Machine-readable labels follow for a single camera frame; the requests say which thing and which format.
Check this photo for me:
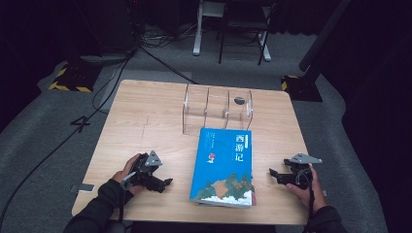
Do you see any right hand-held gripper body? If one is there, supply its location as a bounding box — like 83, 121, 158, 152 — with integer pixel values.
283, 152, 324, 190

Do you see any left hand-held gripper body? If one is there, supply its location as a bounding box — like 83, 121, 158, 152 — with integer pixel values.
129, 150, 164, 190

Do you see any blue book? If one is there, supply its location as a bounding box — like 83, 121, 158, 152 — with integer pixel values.
189, 126, 257, 209

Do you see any clear acrylic book rack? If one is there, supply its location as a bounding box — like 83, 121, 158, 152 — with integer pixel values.
182, 83, 255, 136

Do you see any person's left hand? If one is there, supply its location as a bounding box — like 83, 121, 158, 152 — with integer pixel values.
111, 153, 145, 196

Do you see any person's right hand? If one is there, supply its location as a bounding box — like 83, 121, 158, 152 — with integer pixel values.
286, 164, 327, 213

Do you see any black base with yellow stripes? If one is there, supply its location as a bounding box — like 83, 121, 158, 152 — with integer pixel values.
280, 75, 324, 103
48, 57, 103, 93

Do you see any grey flat stand base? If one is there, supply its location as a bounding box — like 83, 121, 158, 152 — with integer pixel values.
80, 52, 132, 66

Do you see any black slanted pole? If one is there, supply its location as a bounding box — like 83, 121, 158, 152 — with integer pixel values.
298, 0, 353, 73

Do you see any black chair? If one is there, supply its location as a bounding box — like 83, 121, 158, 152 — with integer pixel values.
217, 0, 280, 66

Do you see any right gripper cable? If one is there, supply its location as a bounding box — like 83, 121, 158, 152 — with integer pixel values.
295, 168, 317, 233

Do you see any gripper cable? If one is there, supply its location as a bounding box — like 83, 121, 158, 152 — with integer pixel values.
118, 171, 138, 224
295, 168, 317, 233

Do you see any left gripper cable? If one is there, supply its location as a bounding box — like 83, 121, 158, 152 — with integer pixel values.
118, 171, 138, 224

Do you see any black floor cable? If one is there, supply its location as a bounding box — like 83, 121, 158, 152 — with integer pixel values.
139, 47, 198, 85
0, 48, 139, 227
91, 59, 130, 115

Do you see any tangle of cables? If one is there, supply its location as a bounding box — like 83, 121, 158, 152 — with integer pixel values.
140, 23, 198, 50

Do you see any white desk frame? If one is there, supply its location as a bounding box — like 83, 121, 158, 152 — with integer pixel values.
192, 0, 272, 62

